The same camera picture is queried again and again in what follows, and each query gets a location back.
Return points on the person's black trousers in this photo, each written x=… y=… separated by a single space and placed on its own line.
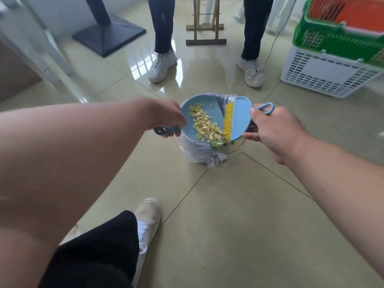
x=96 y=251

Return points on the grey bin with plastic bag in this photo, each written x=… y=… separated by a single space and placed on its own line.
x=228 y=148

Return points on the person's left forearm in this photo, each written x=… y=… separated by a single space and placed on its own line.
x=60 y=176

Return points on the person's right hand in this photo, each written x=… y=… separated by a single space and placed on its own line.
x=276 y=131

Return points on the black table base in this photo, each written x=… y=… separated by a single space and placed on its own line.
x=108 y=35

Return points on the orange plastic basket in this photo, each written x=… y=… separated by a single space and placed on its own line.
x=360 y=14

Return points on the blue plastic dustpan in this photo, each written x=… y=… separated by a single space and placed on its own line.
x=213 y=109

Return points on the person's left hand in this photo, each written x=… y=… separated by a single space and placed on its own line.
x=163 y=115

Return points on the person's white shoe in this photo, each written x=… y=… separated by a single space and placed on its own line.
x=160 y=65
x=148 y=212
x=253 y=73

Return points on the white plastic basket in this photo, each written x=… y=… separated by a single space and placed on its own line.
x=324 y=71

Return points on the person's right forearm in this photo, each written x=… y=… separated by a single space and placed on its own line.
x=345 y=191

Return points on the green item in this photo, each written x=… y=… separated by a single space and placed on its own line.
x=330 y=41

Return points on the pile of yellow crumbs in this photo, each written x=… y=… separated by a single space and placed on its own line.
x=204 y=125

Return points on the white perforated metal frame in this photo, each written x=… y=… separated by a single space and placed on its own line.
x=36 y=56

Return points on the person's left white shoe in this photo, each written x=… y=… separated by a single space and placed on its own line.
x=148 y=212

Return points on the blue brush yellow bristles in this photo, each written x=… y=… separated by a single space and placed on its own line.
x=240 y=116

